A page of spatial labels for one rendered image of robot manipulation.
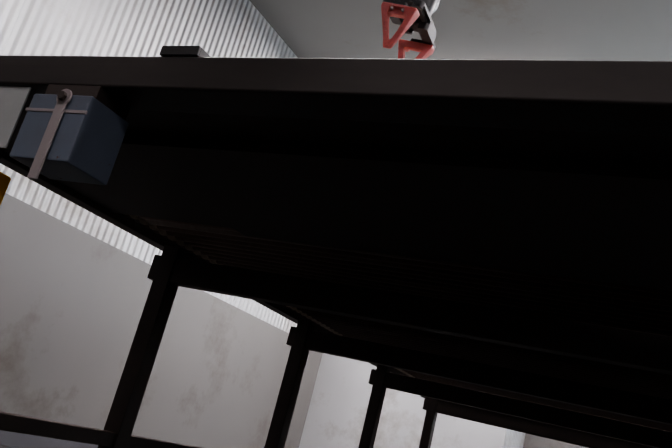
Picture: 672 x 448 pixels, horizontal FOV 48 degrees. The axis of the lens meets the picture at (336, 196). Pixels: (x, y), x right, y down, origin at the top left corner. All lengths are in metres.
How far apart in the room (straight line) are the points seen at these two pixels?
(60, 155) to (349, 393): 5.34
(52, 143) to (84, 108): 0.08
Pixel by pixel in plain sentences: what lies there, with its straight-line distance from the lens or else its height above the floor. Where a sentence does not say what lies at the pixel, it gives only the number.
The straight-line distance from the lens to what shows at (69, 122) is 1.31.
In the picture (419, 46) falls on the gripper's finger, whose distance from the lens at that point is 1.43.
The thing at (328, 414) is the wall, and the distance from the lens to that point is 6.51.
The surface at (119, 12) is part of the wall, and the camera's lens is 4.38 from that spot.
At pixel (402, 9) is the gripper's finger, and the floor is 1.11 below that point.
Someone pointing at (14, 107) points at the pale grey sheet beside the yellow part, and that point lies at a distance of 1.47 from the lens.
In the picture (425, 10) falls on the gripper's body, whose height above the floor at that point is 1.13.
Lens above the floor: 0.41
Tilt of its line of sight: 17 degrees up
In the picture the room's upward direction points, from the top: 15 degrees clockwise
